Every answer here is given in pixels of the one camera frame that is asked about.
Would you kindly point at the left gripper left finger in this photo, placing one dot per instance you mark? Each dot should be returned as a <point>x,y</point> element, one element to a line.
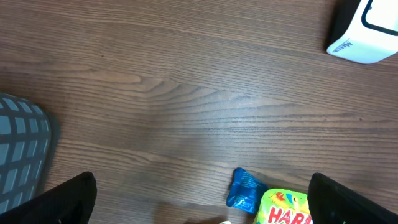
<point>71,202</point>

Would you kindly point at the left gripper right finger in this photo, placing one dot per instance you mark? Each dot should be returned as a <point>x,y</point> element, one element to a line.
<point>332,203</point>

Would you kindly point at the green Haribo candy bag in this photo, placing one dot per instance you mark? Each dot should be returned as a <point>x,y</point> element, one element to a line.
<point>282,206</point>

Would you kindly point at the blue snack wrapper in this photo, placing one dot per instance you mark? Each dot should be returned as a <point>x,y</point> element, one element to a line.
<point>245,192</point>

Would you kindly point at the white barcode scanner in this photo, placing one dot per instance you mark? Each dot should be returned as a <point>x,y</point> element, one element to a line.
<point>364,31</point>

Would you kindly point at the grey plastic shopping basket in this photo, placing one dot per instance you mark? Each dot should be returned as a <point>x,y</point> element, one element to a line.
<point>29,138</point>

